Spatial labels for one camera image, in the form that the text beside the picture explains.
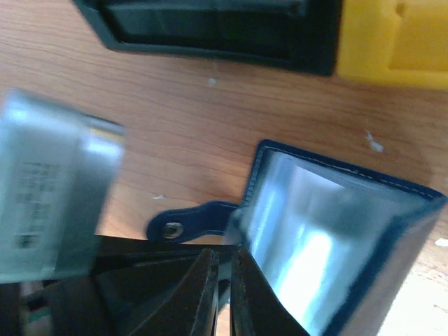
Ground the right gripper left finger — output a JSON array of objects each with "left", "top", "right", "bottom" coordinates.
[{"left": 94, "top": 248, "right": 219, "bottom": 335}]

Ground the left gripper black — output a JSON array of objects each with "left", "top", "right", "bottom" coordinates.
[{"left": 1, "top": 237, "right": 233, "bottom": 335}]

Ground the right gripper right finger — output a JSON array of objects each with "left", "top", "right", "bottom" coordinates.
[{"left": 230, "top": 248, "right": 308, "bottom": 336}]

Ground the blue leather card holder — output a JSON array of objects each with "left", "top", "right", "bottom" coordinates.
[{"left": 146, "top": 139, "right": 447, "bottom": 335}]

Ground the silver credit card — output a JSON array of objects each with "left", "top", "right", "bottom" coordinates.
[{"left": 1, "top": 89, "right": 125, "bottom": 284}]

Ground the yellow bin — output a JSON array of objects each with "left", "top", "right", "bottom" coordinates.
[{"left": 337, "top": 1, "right": 447, "bottom": 90}]

